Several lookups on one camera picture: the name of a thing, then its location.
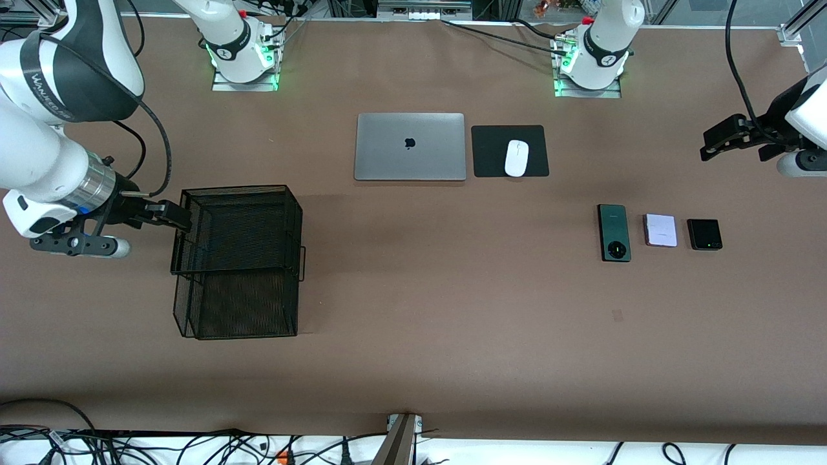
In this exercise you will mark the white power strip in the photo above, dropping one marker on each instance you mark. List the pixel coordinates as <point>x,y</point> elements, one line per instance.
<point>423,13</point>

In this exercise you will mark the lilac phone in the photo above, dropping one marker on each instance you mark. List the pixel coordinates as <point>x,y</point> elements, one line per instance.
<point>660,230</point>

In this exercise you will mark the black mouse pad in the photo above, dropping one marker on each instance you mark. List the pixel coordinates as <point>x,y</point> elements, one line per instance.
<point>491,155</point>

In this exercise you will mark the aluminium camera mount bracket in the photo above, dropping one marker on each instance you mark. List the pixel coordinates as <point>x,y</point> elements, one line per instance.
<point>400,439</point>

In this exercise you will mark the white computer mouse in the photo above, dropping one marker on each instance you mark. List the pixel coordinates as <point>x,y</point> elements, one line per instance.
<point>517,158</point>

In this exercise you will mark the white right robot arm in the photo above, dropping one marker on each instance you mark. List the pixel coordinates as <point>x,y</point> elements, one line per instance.
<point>39,148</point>

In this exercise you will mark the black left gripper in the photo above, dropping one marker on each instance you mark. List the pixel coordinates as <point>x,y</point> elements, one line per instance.
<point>767,126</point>

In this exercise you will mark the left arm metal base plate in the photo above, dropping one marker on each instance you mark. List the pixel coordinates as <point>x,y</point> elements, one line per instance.
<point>581,94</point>

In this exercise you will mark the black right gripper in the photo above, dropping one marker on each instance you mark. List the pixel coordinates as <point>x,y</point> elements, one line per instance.
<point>124,205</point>

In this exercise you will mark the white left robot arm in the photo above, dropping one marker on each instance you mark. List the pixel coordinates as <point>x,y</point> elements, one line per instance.
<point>604,45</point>

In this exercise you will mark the dark green smartphone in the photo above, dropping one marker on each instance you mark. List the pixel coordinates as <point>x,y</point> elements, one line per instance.
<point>614,226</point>

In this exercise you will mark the silver closed laptop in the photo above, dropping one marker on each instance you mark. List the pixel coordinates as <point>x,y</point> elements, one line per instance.
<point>387,161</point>

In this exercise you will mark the black phone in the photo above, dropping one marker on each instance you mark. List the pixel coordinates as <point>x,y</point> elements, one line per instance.
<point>704,232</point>

